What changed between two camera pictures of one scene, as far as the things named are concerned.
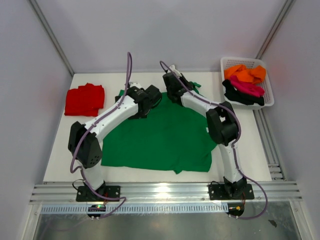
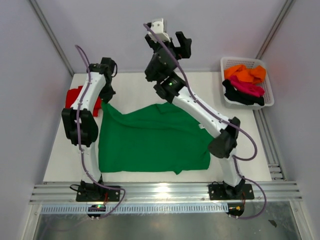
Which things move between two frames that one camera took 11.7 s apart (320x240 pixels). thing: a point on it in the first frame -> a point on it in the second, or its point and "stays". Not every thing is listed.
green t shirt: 170,137 stays
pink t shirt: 247,87 stays
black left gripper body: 141,115 -> 107,91
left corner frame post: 52,36 stays
